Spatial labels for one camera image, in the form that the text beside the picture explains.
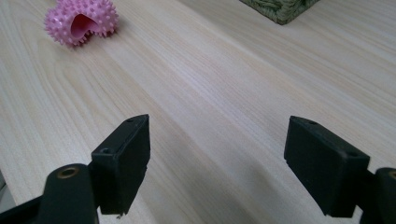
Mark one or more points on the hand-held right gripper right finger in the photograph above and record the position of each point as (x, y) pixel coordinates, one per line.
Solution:
(323, 168)

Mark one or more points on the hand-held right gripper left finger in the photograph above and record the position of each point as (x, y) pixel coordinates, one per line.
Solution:
(124, 168)

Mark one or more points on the pink spiky rubber ball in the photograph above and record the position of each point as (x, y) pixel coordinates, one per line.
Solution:
(81, 21)

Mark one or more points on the green woven basket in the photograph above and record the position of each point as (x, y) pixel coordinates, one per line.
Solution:
(280, 8)

